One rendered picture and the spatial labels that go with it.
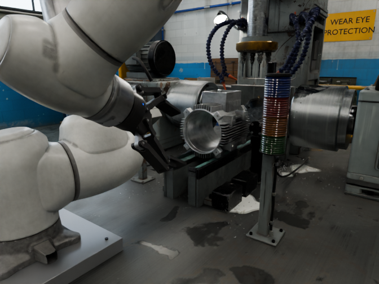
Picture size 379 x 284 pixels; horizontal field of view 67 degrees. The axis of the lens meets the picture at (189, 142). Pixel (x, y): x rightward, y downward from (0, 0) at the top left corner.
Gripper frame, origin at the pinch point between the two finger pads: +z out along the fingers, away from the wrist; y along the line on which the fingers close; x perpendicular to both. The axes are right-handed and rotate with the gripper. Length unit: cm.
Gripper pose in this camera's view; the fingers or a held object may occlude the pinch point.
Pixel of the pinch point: (176, 137)
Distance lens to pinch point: 68.7
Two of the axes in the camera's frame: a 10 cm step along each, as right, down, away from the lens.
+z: 4.9, 2.7, 8.3
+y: 1.1, 9.2, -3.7
